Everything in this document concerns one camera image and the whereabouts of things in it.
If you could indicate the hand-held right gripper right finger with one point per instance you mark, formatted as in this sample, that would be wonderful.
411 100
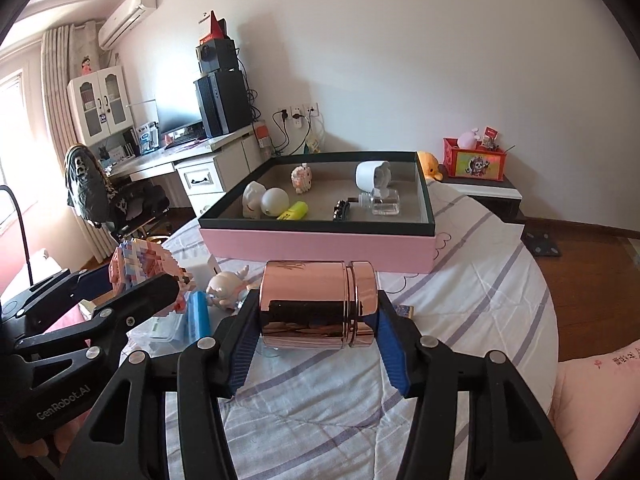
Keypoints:
395 360

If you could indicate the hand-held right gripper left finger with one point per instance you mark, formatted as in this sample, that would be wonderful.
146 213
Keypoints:
242 360

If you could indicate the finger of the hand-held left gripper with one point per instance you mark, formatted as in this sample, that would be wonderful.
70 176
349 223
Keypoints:
150 297
50 290

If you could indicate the colourful brick toy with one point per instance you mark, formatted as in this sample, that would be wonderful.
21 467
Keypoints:
142 265

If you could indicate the clear teal plastic case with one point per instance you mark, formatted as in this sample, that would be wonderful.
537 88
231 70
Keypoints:
162 331

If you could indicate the grey rectangular block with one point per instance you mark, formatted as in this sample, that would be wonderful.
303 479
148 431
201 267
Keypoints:
202 265

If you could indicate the pink pig figurine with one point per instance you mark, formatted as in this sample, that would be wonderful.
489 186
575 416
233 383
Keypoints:
227 290

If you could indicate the rose gold cylinder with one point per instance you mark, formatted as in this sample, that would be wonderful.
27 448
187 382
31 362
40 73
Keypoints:
315 305

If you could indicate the pink shallow box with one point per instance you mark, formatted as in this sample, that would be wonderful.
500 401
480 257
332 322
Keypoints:
320 250

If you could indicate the white animal night light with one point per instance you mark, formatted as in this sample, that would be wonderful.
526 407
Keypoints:
262 201

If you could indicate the glass perfume bottle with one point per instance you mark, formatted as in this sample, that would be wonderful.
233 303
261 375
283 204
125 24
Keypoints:
385 204

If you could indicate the yellow highlighter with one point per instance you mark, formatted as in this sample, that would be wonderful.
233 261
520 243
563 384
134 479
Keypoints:
293 211

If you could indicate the black tower model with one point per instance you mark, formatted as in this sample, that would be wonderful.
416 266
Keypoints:
342 209

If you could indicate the white cylindrical cap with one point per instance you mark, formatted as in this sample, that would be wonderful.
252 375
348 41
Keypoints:
371 174

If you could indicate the small pink brick toy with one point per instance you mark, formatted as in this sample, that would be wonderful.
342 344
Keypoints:
302 179

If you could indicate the blue cylinder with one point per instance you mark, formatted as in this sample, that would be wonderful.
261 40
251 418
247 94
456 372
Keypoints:
196 317

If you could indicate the small square packet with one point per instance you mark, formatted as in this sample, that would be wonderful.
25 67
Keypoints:
404 310

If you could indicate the black office chair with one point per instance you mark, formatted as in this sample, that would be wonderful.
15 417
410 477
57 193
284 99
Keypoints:
145 200

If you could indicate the dark printed jacket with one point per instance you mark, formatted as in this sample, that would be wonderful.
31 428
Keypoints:
87 182

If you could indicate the white desk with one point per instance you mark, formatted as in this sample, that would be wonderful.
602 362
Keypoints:
210 175

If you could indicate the blue box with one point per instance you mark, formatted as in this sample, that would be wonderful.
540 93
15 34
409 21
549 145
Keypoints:
147 136

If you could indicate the window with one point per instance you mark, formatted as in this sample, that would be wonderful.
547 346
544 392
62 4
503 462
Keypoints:
10 125

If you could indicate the beige curtain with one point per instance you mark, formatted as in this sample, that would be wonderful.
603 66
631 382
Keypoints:
57 110

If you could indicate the black computer monitor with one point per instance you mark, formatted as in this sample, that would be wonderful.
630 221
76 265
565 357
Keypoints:
175 117

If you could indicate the black floor scale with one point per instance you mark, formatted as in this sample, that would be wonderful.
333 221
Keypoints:
542 244

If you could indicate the white glass-door cabinet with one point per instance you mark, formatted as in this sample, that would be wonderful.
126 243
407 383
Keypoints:
100 105

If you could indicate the orange-lid bottle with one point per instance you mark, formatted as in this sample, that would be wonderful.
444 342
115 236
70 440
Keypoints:
262 136

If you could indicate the orange octopus plush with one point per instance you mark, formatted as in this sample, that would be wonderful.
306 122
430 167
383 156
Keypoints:
429 165

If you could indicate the black computer tower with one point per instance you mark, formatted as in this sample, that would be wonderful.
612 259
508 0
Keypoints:
222 102

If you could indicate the pink bedding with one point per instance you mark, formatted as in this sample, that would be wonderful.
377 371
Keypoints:
600 400

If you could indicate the red storage crate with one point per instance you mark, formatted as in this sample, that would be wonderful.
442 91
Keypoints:
475 165

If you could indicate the snack bag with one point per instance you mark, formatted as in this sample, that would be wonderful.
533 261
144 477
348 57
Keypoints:
315 143

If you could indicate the pink doll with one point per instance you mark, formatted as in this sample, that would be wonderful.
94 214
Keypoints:
87 66

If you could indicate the pink plush toy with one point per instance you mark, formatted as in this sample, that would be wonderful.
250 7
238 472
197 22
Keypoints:
469 138

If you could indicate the small red card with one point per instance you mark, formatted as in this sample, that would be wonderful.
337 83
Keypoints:
491 133

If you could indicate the black speaker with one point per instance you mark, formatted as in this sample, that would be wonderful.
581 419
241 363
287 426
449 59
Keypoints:
217 56

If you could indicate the red box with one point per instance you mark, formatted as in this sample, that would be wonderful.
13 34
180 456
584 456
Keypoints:
212 27

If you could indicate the white air conditioner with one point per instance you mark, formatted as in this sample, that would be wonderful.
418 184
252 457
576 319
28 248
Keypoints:
125 17

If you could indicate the wall sockets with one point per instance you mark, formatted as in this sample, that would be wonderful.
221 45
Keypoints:
302 110

